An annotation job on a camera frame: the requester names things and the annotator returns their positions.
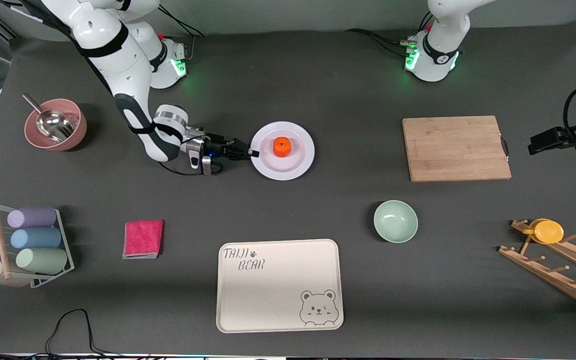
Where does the black base cable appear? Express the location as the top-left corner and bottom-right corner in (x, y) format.
(158, 5), (206, 63)
(344, 10), (436, 57)

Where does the black left base cable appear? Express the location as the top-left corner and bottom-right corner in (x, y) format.
(344, 10), (436, 57)

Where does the pink bowl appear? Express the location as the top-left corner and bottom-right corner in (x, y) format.
(24, 98), (88, 152)

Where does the wooden peg drying rack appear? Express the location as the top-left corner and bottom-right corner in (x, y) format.
(498, 219), (576, 315)

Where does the yellow cup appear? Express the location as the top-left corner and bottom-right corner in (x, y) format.
(522, 218), (565, 245)

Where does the white wire cup rack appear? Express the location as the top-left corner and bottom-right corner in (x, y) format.
(0, 202), (75, 289)

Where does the blue cup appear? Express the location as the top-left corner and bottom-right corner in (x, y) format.
(10, 227), (62, 250)

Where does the metal scoop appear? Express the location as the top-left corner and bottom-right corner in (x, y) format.
(22, 93), (75, 141)

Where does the pink folded cloth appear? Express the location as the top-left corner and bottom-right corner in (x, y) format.
(122, 219), (164, 260)

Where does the wooden cutting board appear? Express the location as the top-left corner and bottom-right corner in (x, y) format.
(402, 115), (513, 183)

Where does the white round plate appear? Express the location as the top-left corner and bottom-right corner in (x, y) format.
(250, 121), (315, 181)

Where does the black table edge cable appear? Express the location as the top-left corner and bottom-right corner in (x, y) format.
(0, 308), (134, 360)

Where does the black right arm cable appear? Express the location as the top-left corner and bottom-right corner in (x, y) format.
(158, 160), (224, 177)

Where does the green cup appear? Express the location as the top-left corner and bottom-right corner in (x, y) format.
(15, 247), (69, 275)

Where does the beige bear print tray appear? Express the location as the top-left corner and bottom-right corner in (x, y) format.
(216, 238), (345, 334)

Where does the wooden rack rod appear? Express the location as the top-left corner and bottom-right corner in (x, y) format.
(0, 201), (12, 280)

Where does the black right base cable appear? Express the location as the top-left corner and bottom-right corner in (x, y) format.
(158, 5), (206, 63)

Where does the light green bowl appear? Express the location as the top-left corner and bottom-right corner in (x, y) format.
(373, 200), (419, 244)

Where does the purple cup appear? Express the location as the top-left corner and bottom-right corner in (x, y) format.
(7, 206), (58, 229)

